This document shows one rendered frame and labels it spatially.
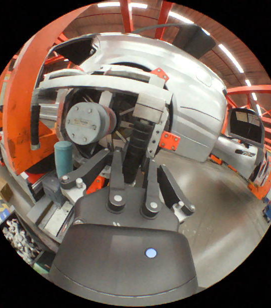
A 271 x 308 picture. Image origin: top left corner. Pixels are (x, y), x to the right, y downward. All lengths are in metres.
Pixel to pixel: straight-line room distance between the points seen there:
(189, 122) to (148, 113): 0.60
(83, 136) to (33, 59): 0.55
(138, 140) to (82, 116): 0.18
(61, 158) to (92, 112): 0.24
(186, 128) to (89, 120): 0.64
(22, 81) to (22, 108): 0.14
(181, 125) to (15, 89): 1.02
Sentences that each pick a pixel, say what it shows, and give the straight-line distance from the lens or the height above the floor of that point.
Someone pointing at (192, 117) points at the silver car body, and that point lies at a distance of 0.76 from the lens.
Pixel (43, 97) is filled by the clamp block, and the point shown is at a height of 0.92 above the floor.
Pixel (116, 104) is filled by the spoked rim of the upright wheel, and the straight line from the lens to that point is 0.51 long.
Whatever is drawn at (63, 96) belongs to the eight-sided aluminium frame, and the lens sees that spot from 0.55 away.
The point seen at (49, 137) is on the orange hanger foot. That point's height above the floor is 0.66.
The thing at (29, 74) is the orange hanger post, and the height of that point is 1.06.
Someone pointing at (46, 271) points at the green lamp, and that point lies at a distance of 0.27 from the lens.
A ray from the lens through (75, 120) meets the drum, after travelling 0.30.
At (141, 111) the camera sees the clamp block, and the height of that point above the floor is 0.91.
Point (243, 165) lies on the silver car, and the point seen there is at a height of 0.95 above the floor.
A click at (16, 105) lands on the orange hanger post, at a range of 0.61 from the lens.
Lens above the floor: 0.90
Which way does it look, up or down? 20 degrees down
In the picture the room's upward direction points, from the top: 17 degrees clockwise
